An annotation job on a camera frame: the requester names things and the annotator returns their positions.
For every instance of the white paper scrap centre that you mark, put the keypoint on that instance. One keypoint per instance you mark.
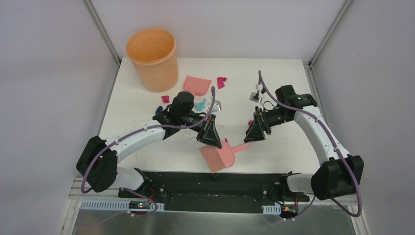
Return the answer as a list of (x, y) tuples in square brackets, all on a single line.
[(190, 138)]

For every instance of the pink plastic dustpan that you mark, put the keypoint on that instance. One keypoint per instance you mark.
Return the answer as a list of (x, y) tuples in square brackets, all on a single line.
[(196, 86)]

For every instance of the light blue paper scrap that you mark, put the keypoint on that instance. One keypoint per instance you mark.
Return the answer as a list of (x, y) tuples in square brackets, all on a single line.
[(200, 106)]

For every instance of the pink hand brush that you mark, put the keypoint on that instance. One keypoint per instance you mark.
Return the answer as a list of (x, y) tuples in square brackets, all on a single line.
[(221, 158)]

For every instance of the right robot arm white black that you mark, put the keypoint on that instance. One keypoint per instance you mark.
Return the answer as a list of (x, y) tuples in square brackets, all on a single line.
[(339, 171)]

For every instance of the white slotted cable duct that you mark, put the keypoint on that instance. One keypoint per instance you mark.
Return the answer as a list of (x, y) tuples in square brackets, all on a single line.
[(120, 205), (271, 209)]

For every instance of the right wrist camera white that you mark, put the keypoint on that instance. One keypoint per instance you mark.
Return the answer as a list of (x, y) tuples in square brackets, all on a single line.
[(256, 96)]

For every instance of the dark blue paper scrap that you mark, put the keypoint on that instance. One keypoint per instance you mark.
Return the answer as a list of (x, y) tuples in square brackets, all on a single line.
[(159, 109)]

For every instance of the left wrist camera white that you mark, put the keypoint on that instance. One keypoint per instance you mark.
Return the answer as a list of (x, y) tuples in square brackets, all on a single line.
[(216, 106)]

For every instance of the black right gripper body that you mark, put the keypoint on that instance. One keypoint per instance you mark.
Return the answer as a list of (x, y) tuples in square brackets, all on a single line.
[(272, 118)]

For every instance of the right white slotted cable duct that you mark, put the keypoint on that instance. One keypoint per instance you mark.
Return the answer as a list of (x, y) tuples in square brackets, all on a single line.
[(271, 209)]

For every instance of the magenta paper scrap top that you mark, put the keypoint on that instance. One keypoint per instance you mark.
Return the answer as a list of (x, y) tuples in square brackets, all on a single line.
[(221, 82)]

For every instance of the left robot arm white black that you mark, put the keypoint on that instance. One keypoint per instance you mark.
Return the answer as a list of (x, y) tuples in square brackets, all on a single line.
[(99, 161)]

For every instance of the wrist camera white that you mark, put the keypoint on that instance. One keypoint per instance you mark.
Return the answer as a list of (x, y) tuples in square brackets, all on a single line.
[(216, 106), (256, 96)]

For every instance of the left white slotted cable duct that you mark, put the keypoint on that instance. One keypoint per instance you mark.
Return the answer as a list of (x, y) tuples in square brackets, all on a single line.
[(120, 205)]

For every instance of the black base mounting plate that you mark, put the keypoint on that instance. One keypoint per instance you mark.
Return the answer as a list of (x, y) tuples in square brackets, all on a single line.
[(218, 192)]

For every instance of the orange plastic bin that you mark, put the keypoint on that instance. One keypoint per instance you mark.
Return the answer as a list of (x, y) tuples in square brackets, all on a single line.
[(153, 55)]

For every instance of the small magenta paper scrap left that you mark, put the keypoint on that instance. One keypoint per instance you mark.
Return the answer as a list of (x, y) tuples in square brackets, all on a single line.
[(165, 99)]

